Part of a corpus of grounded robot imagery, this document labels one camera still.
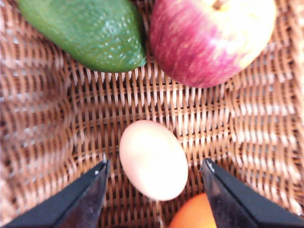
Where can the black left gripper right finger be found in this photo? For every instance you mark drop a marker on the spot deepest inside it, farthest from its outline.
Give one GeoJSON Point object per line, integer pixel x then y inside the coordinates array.
{"type": "Point", "coordinates": [236, 203]}

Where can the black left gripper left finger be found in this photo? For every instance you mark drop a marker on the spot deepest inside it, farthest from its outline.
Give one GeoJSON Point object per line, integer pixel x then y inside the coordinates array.
{"type": "Point", "coordinates": [79, 205]}

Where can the beige egg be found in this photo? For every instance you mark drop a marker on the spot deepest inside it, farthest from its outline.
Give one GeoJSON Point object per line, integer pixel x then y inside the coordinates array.
{"type": "Point", "coordinates": [154, 160]}

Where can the brown wicker basket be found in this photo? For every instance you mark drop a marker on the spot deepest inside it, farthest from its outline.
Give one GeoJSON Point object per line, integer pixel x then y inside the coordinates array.
{"type": "Point", "coordinates": [60, 117]}

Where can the orange tangerine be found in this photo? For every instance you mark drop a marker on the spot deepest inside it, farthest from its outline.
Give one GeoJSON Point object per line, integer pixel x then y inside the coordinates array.
{"type": "Point", "coordinates": [195, 213]}

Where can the red yellow apple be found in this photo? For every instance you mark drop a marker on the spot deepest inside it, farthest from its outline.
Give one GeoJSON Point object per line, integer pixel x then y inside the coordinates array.
{"type": "Point", "coordinates": [211, 43]}

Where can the green avocado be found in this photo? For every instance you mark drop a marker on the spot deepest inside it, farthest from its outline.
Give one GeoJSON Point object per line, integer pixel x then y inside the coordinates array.
{"type": "Point", "coordinates": [106, 34]}

